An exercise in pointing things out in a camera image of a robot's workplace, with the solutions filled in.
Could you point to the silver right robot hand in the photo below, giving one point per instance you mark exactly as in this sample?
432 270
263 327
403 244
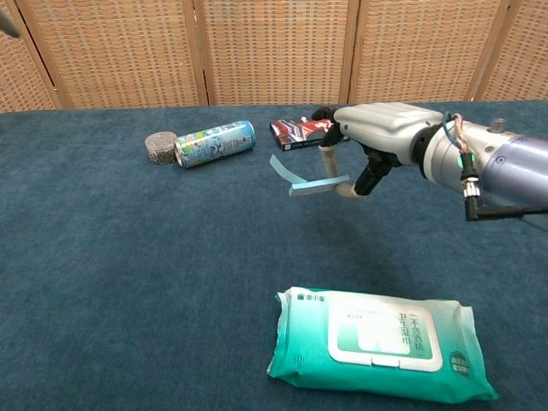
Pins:
385 128

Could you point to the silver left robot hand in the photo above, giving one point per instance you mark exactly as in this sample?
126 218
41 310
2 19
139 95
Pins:
7 23

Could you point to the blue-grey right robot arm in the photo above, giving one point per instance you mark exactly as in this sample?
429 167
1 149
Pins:
505 167

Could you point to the black red card box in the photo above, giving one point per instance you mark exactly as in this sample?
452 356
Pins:
295 132

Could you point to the wicker folding screen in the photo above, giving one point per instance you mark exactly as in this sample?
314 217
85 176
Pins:
274 51

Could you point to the blue green beverage can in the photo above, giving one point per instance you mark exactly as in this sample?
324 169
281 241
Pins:
214 145

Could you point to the small clear jar dark contents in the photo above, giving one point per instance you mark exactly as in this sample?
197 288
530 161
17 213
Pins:
159 150

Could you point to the green wet wipes pack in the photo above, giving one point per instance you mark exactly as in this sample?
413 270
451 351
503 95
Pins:
377 342

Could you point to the teal table cloth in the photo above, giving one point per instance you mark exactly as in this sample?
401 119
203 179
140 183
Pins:
128 257

